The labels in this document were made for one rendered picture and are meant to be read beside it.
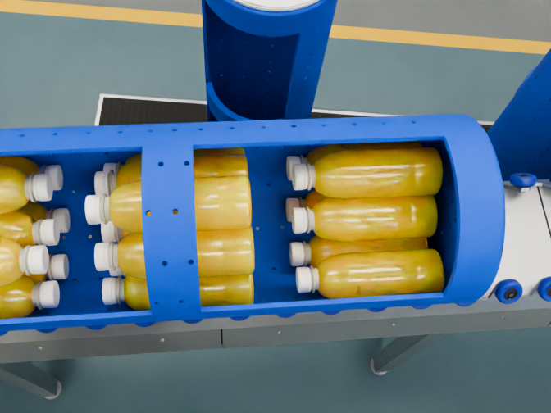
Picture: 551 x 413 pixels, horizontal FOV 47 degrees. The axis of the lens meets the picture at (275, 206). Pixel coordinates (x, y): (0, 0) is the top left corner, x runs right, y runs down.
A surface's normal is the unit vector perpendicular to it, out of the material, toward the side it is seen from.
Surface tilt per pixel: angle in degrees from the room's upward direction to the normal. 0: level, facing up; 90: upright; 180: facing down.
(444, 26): 0
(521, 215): 0
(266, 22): 90
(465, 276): 63
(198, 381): 0
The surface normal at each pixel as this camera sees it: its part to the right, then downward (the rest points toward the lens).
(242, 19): -0.37, 0.84
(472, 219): 0.10, 0.10
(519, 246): 0.07, -0.40
